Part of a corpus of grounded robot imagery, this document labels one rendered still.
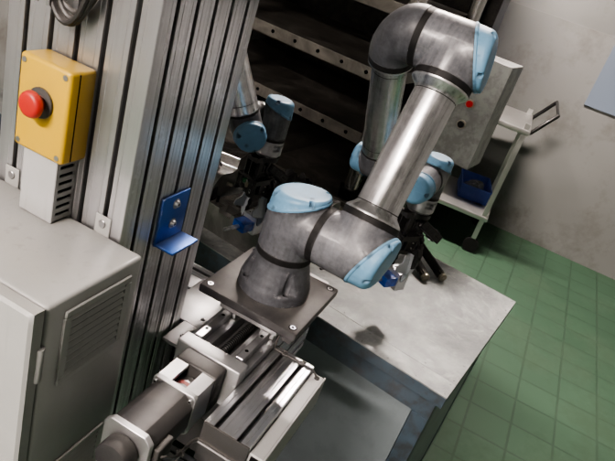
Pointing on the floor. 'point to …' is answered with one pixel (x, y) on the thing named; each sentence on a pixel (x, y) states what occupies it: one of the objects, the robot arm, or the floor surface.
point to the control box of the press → (478, 116)
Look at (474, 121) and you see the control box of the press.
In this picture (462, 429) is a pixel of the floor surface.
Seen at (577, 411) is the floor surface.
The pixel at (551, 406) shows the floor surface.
